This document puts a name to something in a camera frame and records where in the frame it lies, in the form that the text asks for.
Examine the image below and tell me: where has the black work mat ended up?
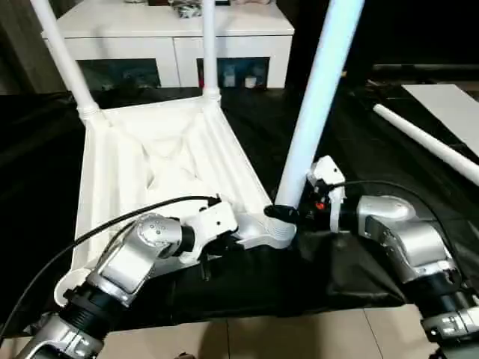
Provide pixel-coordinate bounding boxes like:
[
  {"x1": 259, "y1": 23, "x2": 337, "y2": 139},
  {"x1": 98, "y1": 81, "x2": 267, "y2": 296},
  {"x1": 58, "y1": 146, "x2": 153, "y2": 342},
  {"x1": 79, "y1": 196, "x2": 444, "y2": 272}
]
[{"x1": 0, "y1": 86, "x2": 479, "y2": 336}]

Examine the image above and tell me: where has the white cabinet with glass doors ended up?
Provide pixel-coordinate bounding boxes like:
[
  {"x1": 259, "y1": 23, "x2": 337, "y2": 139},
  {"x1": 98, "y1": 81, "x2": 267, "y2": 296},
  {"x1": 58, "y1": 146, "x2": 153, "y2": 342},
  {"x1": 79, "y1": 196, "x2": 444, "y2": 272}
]
[{"x1": 40, "y1": 0, "x2": 296, "y2": 91}]

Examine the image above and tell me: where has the white plastic table leg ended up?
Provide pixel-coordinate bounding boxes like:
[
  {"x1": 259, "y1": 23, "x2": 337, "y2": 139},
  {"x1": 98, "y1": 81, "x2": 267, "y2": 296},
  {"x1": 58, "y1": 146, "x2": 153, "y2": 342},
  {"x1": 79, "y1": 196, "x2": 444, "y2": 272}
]
[
  {"x1": 373, "y1": 104, "x2": 479, "y2": 177},
  {"x1": 28, "y1": 0, "x2": 101, "y2": 114},
  {"x1": 274, "y1": 0, "x2": 367, "y2": 211},
  {"x1": 201, "y1": 0, "x2": 222, "y2": 101}
]

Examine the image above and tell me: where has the white plastic table top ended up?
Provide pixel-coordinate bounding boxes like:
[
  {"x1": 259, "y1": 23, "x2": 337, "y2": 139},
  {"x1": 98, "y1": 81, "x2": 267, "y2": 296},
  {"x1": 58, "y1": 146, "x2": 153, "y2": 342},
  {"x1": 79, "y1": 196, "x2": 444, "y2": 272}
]
[{"x1": 54, "y1": 95, "x2": 299, "y2": 307}]

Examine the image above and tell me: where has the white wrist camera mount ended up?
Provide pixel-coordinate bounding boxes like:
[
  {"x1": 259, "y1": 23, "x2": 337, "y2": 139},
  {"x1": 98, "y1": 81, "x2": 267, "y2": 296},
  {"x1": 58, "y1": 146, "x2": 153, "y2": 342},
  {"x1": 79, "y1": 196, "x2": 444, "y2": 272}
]
[
  {"x1": 178, "y1": 201, "x2": 241, "y2": 266},
  {"x1": 306, "y1": 156, "x2": 348, "y2": 233}
]

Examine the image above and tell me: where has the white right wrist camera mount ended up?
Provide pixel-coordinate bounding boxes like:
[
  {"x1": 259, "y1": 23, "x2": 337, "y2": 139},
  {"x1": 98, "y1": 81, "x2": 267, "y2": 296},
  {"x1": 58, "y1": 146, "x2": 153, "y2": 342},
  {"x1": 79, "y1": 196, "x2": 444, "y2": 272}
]
[{"x1": 306, "y1": 156, "x2": 348, "y2": 233}]

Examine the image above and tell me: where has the grey curtain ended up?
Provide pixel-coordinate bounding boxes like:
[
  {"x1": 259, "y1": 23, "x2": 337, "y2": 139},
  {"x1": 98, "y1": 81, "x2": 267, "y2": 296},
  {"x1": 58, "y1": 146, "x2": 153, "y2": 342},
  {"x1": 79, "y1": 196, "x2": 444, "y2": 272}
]
[{"x1": 0, "y1": 0, "x2": 52, "y2": 95}]

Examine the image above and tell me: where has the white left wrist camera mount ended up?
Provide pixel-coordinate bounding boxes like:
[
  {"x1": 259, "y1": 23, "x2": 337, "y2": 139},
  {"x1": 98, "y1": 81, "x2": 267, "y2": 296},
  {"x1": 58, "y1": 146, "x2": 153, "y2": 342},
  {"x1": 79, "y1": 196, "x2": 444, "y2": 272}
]
[{"x1": 178, "y1": 201, "x2": 241, "y2": 266}]

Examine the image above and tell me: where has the white flat board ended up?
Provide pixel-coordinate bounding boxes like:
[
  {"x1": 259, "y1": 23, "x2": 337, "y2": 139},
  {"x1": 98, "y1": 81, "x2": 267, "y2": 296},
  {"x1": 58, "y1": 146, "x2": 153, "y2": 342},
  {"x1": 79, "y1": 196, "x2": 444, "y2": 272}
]
[{"x1": 401, "y1": 84, "x2": 479, "y2": 159}]

